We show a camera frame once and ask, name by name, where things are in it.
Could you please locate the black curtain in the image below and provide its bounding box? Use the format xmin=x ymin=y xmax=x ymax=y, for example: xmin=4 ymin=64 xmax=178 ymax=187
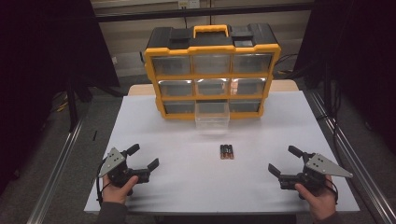
xmin=0 ymin=0 xmax=121 ymax=195
xmin=292 ymin=0 xmax=396 ymax=154

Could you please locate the person's right hand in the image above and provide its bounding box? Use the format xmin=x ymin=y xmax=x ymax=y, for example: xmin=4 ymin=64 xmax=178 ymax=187
xmin=294 ymin=175 xmax=338 ymax=222

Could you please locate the hand-held gripper cable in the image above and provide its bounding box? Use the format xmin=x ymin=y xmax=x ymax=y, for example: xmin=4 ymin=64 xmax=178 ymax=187
xmin=326 ymin=177 xmax=340 ymax=205
xmin=95 ymin=160 xmax=108 ymax=207

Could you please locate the metal floor rail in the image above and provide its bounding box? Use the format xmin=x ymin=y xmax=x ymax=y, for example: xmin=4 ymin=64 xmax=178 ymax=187
xmin=27 ymin=119 xmax=84 ymax=224
xmin=305 ymin=89 xmax=396 ymax=224

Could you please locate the white wall outlet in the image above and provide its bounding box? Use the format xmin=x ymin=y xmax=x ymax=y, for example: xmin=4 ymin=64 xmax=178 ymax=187
xmin=177 ymin=0 xmax=201 ymax=9

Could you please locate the clear plastic drawer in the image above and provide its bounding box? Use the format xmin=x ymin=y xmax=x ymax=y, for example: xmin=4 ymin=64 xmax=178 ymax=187
xmin=194 ymin=101 xmax=231 ymax=131

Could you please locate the yellow floor cable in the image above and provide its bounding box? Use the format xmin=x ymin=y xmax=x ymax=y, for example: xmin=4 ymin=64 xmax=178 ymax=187
xmin=55 ymin=92 xmax=70 ymax=114

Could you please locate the black stand leg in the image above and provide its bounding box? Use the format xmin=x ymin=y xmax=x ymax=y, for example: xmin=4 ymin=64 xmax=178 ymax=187
xmin=65 ymin=79 xmax=94 ymax=133

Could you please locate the person's left hand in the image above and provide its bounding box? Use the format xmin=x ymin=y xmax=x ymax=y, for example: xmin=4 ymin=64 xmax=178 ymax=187
xmin=102 ymin=175 xmax=139 ymax=205

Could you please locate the yellow and black organizer cabinet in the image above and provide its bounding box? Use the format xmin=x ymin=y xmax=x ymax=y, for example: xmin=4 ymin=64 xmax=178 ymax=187
xmin=143 ymin=22 xmax=282 ymax=121

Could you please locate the right hand-held gripper cable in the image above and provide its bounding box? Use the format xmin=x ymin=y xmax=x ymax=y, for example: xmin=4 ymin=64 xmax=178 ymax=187
xmin=326 ymin=177 xmax=340 ymax=205

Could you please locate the grid of closed clear drawers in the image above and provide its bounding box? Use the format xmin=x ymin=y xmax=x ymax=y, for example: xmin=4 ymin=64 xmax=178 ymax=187
xmin=151 ymin=54 xmax=275 ymax=115

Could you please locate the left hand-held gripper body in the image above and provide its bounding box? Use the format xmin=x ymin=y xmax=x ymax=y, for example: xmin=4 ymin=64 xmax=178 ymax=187
xmin=98 ymin=147 xmax=150 ymax=189

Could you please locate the black horizontal bar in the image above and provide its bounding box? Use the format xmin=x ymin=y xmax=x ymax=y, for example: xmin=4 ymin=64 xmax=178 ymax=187
xmin=93 ymin=3 xmax=315 ymax=23

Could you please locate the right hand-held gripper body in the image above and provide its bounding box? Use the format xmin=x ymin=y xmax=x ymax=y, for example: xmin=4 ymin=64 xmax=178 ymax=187
xmin=278 ymin=152 xmax=354 ymax=191

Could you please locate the left hand-held gripper cable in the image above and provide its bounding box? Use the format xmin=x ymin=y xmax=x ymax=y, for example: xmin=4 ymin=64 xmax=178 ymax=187
xmin=95 ymin=160 xmax=108 ymax=207

